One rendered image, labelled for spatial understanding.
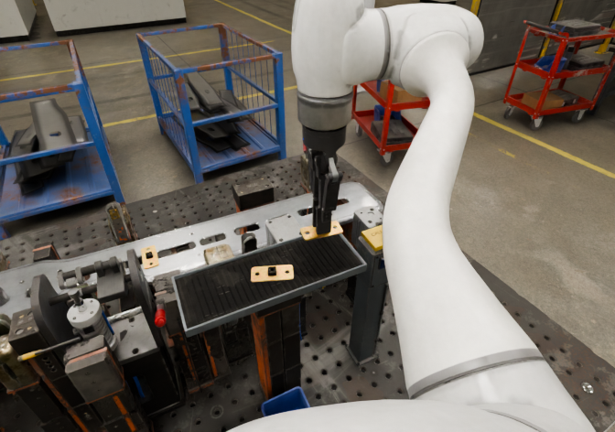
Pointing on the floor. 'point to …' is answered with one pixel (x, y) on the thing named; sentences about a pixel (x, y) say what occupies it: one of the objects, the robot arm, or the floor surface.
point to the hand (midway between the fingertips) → (321, 215)
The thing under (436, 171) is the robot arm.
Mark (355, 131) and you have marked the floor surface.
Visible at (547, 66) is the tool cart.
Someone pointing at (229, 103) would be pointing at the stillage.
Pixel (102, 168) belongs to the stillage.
